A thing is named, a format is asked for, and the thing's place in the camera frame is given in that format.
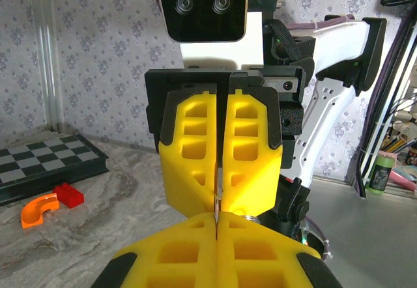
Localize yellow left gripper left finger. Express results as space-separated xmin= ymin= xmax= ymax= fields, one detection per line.
xmin=91 ymin=212 xmax=218 ymax=288

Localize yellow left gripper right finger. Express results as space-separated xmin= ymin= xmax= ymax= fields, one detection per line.
xmin=217 ymin=212 xmax=343 ymax=288

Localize silver metal keyring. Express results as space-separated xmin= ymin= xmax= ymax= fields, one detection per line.
xmin=212 ymin=192 xmax=224 ymax=237
xmin=240 ymin=214 xmax=261 ymax=226

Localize red toy brick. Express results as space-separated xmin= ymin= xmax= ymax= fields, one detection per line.
xmin=52 ymin=182 xmax=85 ymax=209

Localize green plastic bottle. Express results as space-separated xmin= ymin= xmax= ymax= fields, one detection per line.
xmin=366 ymin=152 xmax=397 ymax=197

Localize black and grey chessboard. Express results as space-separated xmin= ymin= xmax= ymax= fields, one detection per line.
xmin=0 ymin=134 xmax=110 ymax=206

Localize orange curved plastic piece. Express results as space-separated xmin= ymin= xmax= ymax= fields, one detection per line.
xmin=20 ymin=192 xmax=61 ymax=230

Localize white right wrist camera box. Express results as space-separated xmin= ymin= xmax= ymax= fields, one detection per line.
xmin=155 ymin=0 xmax=265 ymax=71

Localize aluminium frame post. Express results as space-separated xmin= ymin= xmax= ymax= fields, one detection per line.
xmin=32 ymin=0 xmax=66 ymax=132

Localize bundle of black cables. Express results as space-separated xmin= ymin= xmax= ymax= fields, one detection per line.
xmin=354 ymin=0 xmax=417 ymax=197

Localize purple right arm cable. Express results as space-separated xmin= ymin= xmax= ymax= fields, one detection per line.
xmin=286 ymin=14 xmax=356 ymax=32

